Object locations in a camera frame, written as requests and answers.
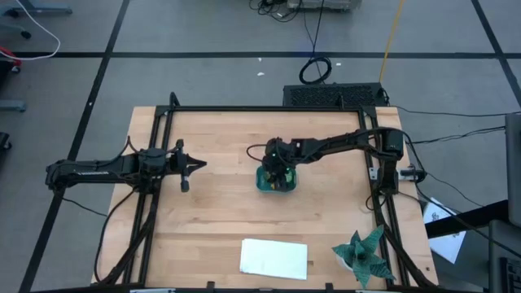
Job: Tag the black keyboard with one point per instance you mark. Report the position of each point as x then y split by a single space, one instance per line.
512 276

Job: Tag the grey cart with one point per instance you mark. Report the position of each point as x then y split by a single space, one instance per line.
325 4

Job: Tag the black table frame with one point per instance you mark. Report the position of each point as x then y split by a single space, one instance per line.
244 108

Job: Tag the green potted plant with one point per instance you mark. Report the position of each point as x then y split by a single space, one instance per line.
362 258

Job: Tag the grey chair base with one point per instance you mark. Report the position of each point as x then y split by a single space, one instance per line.
40 9

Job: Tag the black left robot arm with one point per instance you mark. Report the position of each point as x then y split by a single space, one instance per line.
93 171

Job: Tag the red object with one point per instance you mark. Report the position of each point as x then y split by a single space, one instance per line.
8 53

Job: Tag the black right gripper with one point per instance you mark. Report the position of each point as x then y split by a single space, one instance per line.
281 156

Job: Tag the white paper sheet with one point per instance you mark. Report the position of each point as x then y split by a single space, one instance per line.
445 244

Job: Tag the grey chair leg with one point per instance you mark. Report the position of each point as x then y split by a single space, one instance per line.
12 106

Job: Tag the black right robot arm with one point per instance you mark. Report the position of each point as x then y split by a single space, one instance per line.
338 142

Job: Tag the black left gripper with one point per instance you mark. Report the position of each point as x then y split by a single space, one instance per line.
176 163

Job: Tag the white folded cloth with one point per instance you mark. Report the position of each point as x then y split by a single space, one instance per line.
272 258

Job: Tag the black desk bar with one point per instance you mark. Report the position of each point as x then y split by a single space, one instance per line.
468 219

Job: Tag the teal plastic tupperware container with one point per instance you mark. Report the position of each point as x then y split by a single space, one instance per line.
260 185

